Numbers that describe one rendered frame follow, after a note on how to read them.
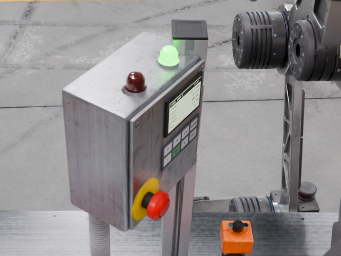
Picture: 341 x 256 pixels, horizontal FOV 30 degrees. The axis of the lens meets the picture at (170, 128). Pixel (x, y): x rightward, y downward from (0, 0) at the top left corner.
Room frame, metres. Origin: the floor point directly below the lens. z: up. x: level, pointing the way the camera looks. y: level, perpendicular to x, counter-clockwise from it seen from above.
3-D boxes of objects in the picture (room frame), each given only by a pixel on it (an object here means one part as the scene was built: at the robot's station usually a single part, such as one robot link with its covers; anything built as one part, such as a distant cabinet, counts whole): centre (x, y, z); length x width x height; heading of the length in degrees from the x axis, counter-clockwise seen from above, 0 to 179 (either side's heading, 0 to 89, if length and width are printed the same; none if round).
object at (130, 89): (0.60, 0.04, 1.49); 0.03 x 0.03 x 0.02
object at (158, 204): (0.57, 0.01, 1.33); 0.04 x 0.03 x 0.04; 149
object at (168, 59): (0.66, 0.01, 1.49); 0.03 x 0.03 x 0.02
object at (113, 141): (0.64, 0.04, 1.38); 0.17 x 0.10 x 0.19; 149
